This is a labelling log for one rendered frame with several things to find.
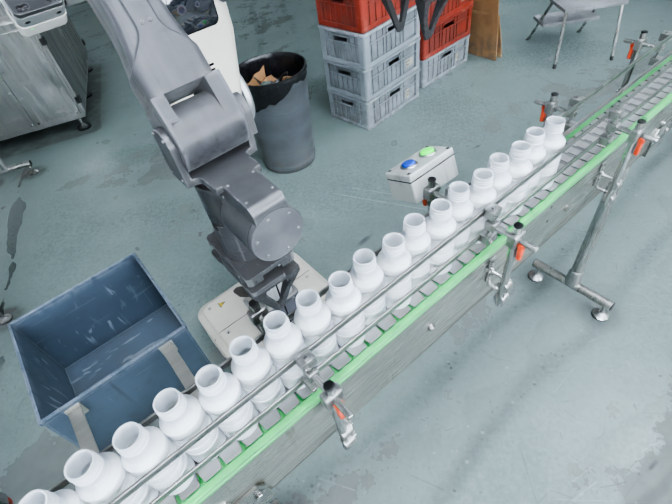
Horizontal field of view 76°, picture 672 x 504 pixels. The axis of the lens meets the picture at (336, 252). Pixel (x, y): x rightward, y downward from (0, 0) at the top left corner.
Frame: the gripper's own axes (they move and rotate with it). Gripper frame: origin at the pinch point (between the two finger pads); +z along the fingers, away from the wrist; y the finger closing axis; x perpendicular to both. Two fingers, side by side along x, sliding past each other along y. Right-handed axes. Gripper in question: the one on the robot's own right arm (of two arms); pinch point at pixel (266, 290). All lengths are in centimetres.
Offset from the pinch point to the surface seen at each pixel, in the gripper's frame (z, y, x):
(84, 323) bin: 40, -59, -30
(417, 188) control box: 15.0, -12.1, 42.7
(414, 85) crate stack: 113, -178, 220
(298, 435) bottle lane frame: 30.9, 5.5, -6.0
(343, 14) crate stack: 48, -188, 167
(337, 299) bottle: 10.4, 1.3, 9.9
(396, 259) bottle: 10.4, 2.0, 22.3
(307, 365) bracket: 12.7, 5.8, -0.2
